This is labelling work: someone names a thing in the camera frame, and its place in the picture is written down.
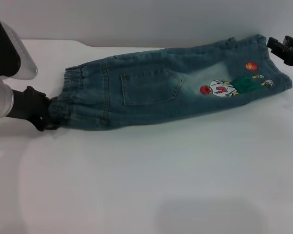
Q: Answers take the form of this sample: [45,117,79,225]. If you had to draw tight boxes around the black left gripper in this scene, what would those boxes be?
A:
[9,85,62,132]

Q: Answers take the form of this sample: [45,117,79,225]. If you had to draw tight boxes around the blue denim shorts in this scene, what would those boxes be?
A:
[47,34,293,134]

